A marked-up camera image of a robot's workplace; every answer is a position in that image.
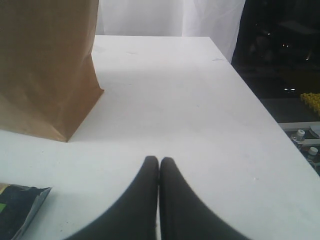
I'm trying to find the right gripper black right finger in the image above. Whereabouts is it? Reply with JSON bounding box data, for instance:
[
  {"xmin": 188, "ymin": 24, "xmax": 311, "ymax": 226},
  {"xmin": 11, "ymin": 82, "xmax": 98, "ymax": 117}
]
[{"xmin": 159, "ymin": 157, "xmax": 237, "ymax": 240}]

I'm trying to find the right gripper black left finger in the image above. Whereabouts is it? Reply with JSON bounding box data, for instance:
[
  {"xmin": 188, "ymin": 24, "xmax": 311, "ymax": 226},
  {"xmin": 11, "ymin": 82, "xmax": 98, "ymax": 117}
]
[{"xmin": 68, "ymin": 156, "xmax": 159, "ymax": 240}]

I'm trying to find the spaghetti packet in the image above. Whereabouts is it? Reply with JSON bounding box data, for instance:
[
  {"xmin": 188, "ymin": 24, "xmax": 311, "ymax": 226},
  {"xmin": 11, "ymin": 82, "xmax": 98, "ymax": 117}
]
[{"xmin": 0, "ymin": 183, "xmax": 52, "ymax": 240}]

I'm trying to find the large brown paper bag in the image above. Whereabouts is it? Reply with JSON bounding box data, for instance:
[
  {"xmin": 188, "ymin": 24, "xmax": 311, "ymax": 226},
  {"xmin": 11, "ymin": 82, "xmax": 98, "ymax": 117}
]
[{"xmin": 0, "ymin": 0, "xmax": 103, "ymax": 142}]

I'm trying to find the water bottle white cap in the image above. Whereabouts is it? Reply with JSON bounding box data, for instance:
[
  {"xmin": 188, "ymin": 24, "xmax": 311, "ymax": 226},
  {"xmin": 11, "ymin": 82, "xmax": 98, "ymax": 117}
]
[
  {"xmin": 306, "ymin": 146, "xmax": 319, "ymax": 163},
  {"xmin": 290, "ymin": 129, "xmax": 305, "ymax": 146}
]

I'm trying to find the yellow grid crate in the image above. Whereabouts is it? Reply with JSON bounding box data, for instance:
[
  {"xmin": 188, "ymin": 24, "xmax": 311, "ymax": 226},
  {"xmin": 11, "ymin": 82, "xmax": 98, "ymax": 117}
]
[{"xmin": 300, "ymin": 92, "xmax": 320, "ymax": 116}]

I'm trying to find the white backdrop curtain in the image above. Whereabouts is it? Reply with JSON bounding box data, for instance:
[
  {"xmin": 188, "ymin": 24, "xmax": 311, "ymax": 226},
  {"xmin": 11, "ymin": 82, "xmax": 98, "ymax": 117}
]
[{"xmin": 96, "ymin": 0, "xmax": 245, "ymax": 61}]

